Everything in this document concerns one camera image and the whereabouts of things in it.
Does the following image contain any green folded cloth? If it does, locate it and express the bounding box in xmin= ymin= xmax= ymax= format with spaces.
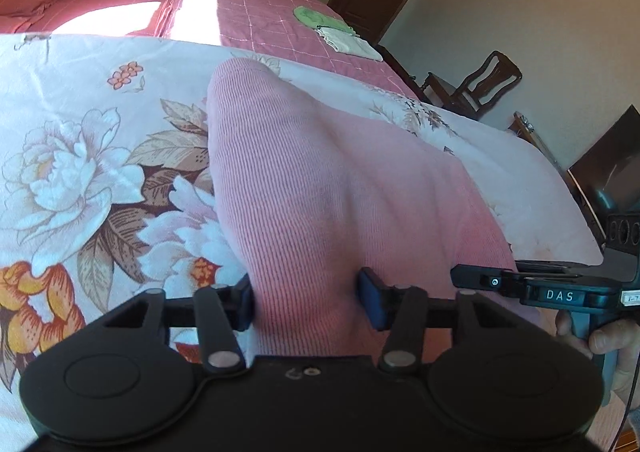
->
xmin=293 ymin=6 xmax=356 ymax=36

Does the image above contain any white folded cloth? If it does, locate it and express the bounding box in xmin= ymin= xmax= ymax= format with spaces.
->
xmin=316 ymin=27 xmax=383 ymax=62

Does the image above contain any dark monitor screen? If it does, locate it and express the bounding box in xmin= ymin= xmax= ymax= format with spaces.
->
xmin=568 ymin=105 xmax=640 ymax=244

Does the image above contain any person right hand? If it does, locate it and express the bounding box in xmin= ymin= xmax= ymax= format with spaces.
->
xmin=555 ymin=311 xmax=639 ymax=411

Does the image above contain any pink long-sleeve sweater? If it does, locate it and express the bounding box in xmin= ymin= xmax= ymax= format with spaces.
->
xmin=207 ymin=58 xmax=515 ymax=357

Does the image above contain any pink checked bedspread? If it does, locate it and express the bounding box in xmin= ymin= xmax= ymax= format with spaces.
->
xmin=1 ymin=0 xmax=414 ymax=97

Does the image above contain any dark wooden chair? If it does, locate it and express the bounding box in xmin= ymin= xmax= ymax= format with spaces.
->
xmin=420 ymin=51 xmax=523 ymax=120

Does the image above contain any floral white bed quilt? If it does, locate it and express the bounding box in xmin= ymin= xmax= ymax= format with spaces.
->
xmin=0 ymin=32 xmax=606 ymax=442

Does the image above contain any wooden bed footboard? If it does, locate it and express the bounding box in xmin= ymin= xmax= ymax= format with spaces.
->
xmin=509 ymin=112 xmax=564 ymax=173

